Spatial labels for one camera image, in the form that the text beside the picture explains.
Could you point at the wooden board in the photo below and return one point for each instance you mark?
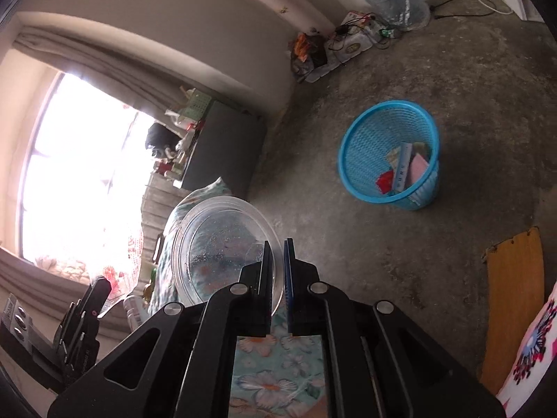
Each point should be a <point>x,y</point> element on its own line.
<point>513,305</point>

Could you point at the clear plastic bowl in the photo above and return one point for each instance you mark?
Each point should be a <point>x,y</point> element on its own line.
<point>217,244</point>

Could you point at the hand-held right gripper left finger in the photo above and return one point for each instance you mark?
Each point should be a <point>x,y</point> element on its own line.
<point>256,296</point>

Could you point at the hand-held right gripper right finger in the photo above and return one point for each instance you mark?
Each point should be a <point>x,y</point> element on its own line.
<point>288,287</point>

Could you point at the clear red-printed plastic bag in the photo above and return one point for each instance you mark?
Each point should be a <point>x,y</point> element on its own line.
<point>130,248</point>

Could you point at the grey right window curtain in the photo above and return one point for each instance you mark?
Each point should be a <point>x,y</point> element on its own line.
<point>108,65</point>

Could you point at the grey window curtain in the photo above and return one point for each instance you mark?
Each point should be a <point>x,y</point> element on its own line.
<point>108,65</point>
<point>26,274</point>

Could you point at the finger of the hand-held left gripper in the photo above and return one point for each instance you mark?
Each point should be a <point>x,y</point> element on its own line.
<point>95,300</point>
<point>68,322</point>

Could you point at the pink packet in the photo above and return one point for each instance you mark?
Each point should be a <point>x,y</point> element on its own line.
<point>420,164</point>

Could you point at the orange black snack packet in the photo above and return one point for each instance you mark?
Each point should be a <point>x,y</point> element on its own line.
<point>304,48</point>

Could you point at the grey left window curtain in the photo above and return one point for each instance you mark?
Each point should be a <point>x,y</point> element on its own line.
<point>26,274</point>

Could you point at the grey cabinet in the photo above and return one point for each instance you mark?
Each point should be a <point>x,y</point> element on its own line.
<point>226,148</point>

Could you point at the green plastic storage basket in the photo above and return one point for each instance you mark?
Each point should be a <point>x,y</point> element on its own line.
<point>200,105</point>

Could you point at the floral quilted blanket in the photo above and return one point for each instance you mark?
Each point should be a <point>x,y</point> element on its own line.
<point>270,374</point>

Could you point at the black bag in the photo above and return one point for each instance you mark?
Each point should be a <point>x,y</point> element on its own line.
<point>161,137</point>

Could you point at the blue plastic waste basket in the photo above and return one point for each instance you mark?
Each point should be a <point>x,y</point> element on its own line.
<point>370,139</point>

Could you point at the white plastic bag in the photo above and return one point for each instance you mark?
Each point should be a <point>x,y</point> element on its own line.
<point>178,119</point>

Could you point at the pink printed blanket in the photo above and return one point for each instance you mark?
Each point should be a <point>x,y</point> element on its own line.
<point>535,348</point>

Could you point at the metal window railing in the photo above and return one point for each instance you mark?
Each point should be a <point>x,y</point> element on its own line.
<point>156,209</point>

